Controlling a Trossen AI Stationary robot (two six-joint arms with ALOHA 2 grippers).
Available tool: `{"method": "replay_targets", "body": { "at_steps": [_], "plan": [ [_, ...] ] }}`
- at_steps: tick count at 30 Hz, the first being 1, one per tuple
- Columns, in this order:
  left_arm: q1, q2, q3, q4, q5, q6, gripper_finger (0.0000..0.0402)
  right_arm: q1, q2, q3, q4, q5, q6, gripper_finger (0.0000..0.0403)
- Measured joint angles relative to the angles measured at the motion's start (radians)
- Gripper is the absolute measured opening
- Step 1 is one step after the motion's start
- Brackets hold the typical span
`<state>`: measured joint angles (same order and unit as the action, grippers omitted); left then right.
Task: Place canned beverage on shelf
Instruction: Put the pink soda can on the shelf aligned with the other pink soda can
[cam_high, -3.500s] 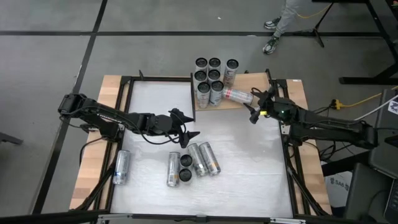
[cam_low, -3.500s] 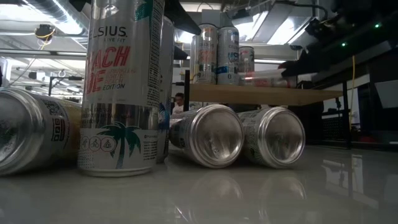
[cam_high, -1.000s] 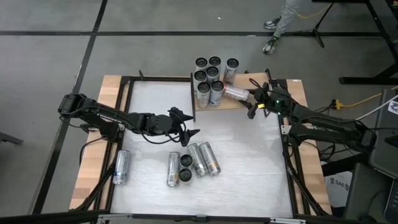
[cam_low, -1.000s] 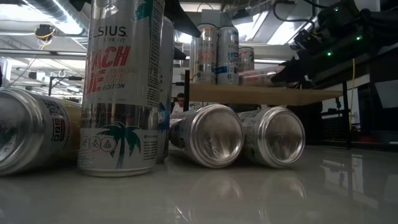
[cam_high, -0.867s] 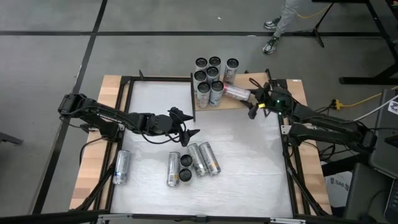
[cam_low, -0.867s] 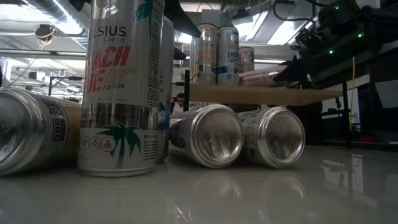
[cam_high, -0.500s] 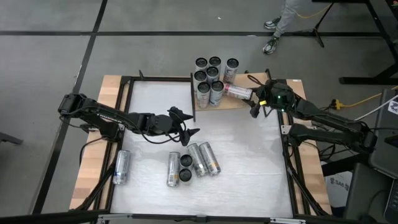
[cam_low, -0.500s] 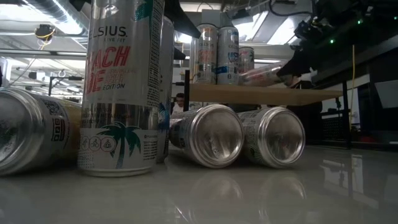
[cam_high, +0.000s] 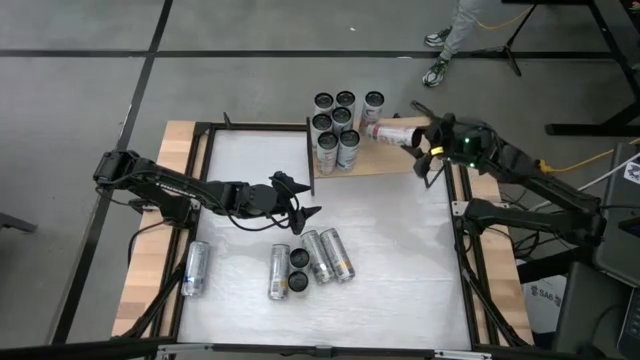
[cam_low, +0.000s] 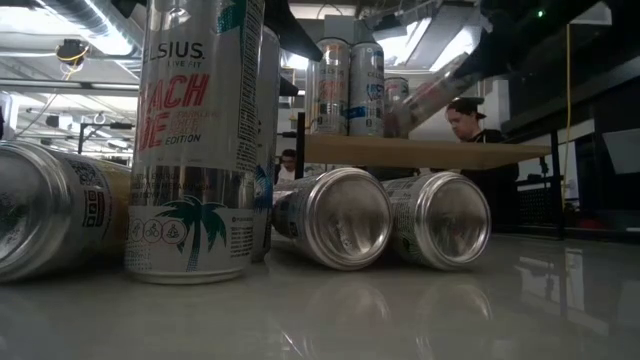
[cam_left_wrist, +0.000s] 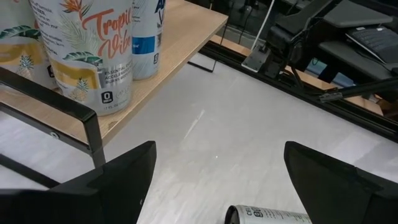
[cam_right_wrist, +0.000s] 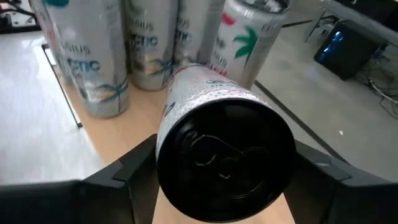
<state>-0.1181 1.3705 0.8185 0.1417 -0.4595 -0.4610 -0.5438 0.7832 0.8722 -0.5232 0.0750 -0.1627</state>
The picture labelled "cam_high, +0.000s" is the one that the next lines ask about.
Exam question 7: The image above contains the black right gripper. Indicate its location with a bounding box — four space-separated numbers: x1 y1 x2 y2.
410 99 496 179

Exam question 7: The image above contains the black tripod stand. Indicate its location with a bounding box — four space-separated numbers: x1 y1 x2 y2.
472 2 539 79

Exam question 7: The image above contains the yellow plug with cable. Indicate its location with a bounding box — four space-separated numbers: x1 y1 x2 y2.
537 134 640 176

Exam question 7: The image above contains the thin yellow cable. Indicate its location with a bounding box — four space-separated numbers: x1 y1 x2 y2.
474 0 539 31

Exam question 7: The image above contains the black desk frame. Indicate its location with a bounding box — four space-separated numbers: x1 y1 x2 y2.
502 0 640 139

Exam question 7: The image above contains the white cardboard box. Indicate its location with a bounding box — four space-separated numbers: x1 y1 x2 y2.
522 274 569 334

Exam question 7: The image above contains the white Celsius Arctic Vibe can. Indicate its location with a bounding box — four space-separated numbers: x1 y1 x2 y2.
288 247 311 271
180 239 211 298
330 105 354 132
337 128 362 174
334 89 357 114

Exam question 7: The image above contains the grey computer case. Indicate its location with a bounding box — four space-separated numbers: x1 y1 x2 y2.
592 142 640 286

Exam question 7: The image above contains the white glossy table sheet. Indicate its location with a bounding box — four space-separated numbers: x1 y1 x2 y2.
177 128 474 351

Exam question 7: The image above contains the wooden tray board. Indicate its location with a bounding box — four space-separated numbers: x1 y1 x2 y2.
303 114 446 197

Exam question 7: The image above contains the person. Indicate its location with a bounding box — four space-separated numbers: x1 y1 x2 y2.
421 0 484 89

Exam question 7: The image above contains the white Celsius beverage can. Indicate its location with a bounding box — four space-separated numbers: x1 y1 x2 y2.
319 227 357 284
268 243 292 301

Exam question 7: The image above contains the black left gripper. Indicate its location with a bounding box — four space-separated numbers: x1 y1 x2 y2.
219 170 322 235

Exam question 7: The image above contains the grey chair base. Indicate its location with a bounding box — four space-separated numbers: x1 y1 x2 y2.
0 212 39 235

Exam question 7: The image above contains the white Celsius Peach Vibe can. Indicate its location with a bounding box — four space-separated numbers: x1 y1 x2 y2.
287 270 310 294
358 89 386 134

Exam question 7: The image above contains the dark grey chair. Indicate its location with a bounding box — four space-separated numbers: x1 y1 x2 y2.
552 262 631 354

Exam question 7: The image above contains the Celsius can with red band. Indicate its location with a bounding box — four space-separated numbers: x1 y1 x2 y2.
364 122 425 149

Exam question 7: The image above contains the white cable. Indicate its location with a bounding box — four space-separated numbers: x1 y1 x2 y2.
574 152 640 196

